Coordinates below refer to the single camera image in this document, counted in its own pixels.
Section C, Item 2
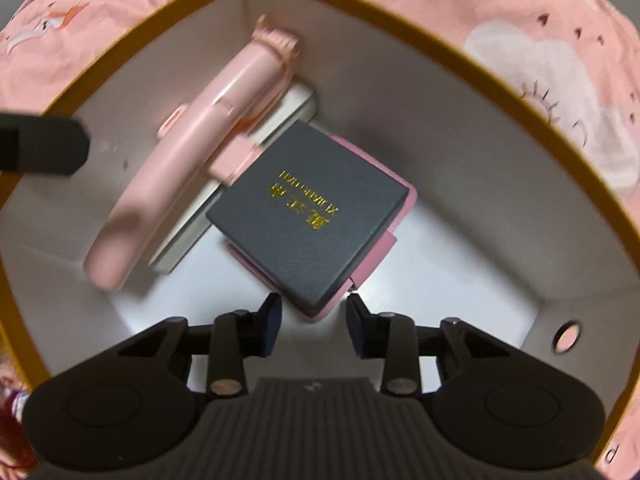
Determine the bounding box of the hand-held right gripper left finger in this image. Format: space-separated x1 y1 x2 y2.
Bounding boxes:
117 292 284 397

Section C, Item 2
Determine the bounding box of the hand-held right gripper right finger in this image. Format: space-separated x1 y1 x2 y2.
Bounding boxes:
346 292 506 397

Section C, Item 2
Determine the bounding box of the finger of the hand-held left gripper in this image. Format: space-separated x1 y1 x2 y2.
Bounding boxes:
0 112 92 176

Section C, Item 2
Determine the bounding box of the dark grey square box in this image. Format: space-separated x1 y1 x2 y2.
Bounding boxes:
205 120 419 319

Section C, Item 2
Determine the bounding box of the pink handheld fan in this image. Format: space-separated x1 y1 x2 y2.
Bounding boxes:
82 14 301 291

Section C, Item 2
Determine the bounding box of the orange cardboard box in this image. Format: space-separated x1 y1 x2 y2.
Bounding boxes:
0 0 640 480

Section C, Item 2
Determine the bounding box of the white box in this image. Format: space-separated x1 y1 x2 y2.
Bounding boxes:
147 77 321 276

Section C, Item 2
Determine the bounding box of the pink printed blanket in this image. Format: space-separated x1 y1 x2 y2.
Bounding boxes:
0 0 640 480

